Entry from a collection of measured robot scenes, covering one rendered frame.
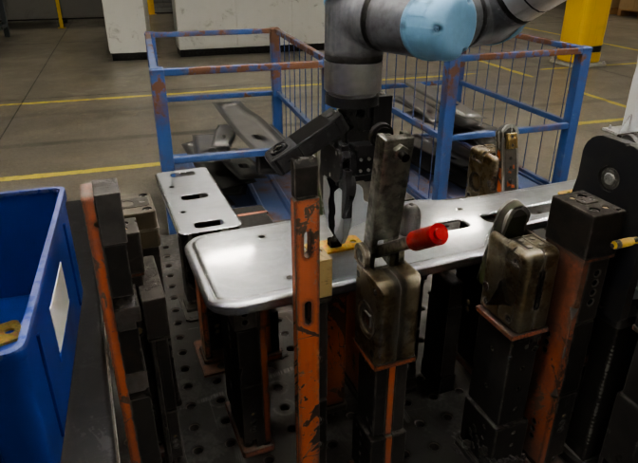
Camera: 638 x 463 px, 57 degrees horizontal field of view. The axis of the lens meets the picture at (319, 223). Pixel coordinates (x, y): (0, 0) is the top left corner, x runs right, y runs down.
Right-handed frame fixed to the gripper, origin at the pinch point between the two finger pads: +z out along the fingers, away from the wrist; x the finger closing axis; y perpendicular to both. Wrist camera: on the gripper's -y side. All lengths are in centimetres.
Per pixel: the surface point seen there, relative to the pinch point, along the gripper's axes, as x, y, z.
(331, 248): -0.9, -0.7, 2.0
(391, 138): -17.2, -1.1, -19.0
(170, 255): 63, -17, 33
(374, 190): -15.5, -1.9, -12.7
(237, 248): 4.7, -13.2, 2.4
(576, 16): 530, 552, 37
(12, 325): -10.5, -41.2, -0.9
